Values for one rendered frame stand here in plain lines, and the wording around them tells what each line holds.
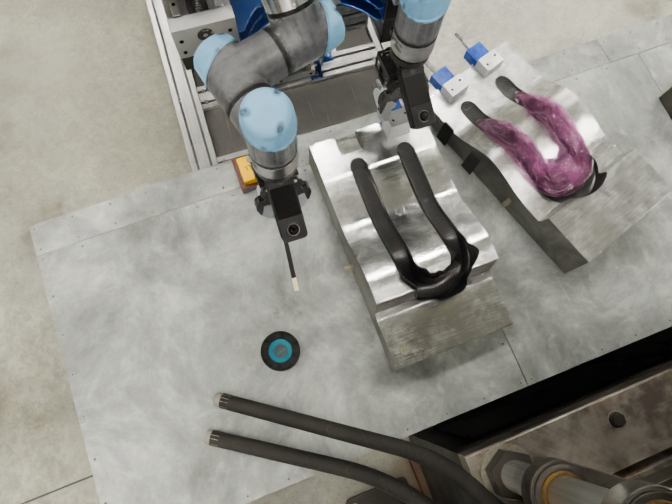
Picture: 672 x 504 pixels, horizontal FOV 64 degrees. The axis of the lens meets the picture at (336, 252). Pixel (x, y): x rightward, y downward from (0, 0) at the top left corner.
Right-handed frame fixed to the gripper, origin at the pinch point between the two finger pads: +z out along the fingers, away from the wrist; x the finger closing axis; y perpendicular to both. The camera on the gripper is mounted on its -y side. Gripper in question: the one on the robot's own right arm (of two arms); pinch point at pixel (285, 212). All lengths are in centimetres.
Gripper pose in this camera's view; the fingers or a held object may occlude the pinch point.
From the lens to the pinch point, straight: 105.4
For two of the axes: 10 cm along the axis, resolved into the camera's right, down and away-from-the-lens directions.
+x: -9.3, 3.4, -1.3
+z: -0.4, 2.6, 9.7
